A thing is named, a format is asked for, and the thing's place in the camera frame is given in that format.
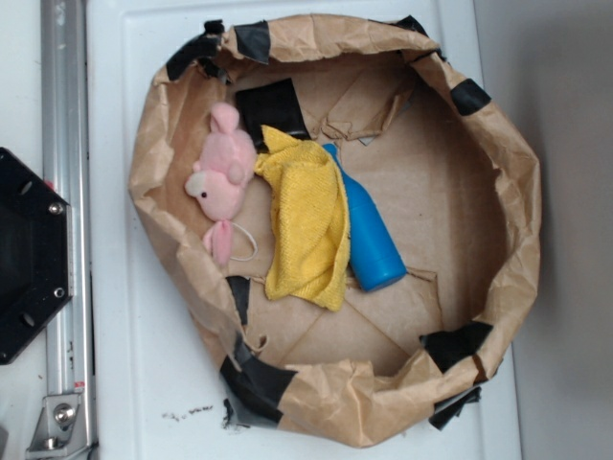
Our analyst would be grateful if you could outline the yellow terry cloth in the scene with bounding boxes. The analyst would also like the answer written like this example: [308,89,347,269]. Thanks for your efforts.
[255,126,351,311]

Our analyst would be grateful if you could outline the blue plastic bottle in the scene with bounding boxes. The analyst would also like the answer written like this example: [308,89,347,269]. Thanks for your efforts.
[323,144,407,292]

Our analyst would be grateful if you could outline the pink plush toy animal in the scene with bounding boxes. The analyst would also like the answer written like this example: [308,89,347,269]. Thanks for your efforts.
[185,102,257,266]

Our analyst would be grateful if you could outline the brown paper bag bin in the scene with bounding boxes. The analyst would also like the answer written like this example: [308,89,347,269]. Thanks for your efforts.
[129,14,541,448]

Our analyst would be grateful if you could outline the white tray board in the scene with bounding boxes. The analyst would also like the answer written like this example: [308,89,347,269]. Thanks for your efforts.
[86,1,521,459]

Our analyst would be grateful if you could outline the aluminium extrusion rail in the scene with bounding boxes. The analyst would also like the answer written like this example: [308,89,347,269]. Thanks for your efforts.
[41,1,99,459]

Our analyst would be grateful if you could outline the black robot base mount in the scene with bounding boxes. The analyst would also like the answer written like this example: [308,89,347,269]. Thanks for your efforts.
[1,148,72,365]

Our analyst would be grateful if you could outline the metal corner bracket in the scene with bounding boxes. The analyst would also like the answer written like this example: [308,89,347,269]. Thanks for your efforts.
[25,393,87,459]

